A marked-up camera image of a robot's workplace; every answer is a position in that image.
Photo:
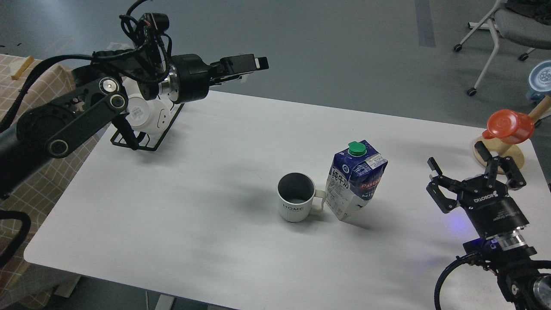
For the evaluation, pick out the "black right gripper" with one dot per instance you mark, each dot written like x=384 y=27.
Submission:
x=493 y=204

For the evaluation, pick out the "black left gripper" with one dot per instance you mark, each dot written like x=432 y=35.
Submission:
x=194 y=76

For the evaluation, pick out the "blue white milk carton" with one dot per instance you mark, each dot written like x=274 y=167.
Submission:
x=353 y=178

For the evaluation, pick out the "white ribbed mug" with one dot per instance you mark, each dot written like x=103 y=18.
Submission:
x=299 y=197

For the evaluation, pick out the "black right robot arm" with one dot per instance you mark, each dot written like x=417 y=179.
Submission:
x=524 y=282

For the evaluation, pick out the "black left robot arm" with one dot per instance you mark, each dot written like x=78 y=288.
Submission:
x=118 y=87

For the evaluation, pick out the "orange plastic cup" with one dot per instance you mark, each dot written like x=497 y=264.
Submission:
x=509 y=126

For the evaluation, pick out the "blue white round object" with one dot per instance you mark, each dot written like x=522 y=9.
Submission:
x=540 y=81

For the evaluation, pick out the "grey office chair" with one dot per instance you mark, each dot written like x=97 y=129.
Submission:
x=504 y=23

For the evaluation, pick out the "wooden block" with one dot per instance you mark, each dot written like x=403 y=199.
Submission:
x=18 y=67

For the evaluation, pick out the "black wire dish rack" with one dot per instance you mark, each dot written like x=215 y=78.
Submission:
x=151 y=143

